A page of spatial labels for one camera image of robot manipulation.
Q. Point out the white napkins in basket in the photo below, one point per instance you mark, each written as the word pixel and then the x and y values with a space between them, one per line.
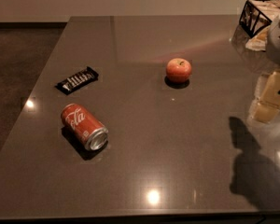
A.
pixel 258 42

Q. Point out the black wire basket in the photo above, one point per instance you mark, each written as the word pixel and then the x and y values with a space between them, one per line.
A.
pixel 258 14

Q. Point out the red apple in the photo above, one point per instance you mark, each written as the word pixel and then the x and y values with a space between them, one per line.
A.
pixel 178 70

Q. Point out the red coke can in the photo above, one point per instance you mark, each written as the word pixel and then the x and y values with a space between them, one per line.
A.
pixel 88 130

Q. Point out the black candy bar wrapper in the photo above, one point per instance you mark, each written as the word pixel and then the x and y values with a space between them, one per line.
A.
pixel 77 80

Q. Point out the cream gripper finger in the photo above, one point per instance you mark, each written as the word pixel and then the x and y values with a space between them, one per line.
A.
pixel 260 85
pixel 267 107

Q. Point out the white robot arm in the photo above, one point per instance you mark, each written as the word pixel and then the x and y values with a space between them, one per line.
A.
pixel 273 42

